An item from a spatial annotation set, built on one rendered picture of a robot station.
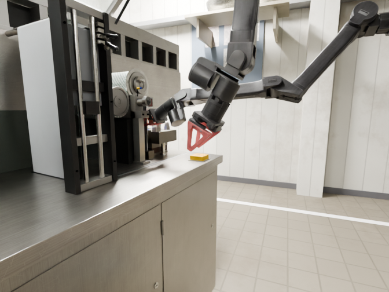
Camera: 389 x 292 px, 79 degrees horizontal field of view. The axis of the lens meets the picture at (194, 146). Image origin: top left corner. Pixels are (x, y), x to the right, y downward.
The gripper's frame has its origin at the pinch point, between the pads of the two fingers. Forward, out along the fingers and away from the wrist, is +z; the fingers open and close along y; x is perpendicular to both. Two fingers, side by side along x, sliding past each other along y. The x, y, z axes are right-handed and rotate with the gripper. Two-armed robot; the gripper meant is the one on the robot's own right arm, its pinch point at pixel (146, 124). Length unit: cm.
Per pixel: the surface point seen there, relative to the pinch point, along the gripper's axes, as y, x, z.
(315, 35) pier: 238, 46, -104
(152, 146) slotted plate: 5.7, -9.5, 7.1
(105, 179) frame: -37.8, -20.1, -2.8
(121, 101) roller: -16.1, 8.5, -5.9
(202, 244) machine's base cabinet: 7, -65, 8
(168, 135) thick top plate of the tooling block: 11.9, -8.1, -0.4
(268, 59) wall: 257, 60, -46
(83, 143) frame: -44.4, -8.9, -9.0
